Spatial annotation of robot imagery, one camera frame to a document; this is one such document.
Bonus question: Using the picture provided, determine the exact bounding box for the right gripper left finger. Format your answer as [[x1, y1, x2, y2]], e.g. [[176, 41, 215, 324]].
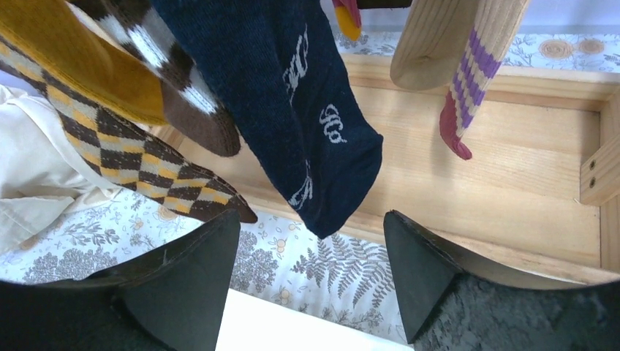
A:
[[1, 210, 240, 350]]

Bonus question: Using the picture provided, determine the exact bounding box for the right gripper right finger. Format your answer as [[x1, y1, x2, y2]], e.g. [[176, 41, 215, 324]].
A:
[[383, 210, 619, 350]]

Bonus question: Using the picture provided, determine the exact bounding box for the navy sock beige red cuff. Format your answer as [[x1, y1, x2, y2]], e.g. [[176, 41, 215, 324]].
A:
[[152, 1, 383, 238]]

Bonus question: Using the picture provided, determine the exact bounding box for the beige purple striped sock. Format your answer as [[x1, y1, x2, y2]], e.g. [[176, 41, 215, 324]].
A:
[[390, 0, 529, 160]]

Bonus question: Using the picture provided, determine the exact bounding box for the white plastic basket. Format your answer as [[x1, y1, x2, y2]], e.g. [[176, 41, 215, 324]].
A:
[[216, 290, 410, 351]]

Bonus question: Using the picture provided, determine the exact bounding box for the brown yellow argyle sock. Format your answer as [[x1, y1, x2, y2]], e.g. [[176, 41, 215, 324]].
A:
[[1, 39, 257, 223]]

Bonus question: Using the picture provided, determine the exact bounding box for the wooden hanging rack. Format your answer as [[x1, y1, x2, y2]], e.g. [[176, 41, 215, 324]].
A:
[[145, 53, 620, 287]]

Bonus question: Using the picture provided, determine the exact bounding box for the beige crumpled cloth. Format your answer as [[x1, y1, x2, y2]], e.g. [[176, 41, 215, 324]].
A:
[[1, 86, 121, 252]]

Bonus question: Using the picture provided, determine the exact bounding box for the brown white striped sock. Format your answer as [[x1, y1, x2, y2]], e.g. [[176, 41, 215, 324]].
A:
[[73, 0, 241, 157]]

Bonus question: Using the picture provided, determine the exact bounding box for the mustard yellow sock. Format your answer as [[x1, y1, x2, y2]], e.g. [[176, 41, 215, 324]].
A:
[[1, 1, 167, 125]]

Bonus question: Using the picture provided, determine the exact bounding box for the red white striped sock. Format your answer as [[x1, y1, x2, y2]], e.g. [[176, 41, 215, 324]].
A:
[[332, 0, 362, 41]]

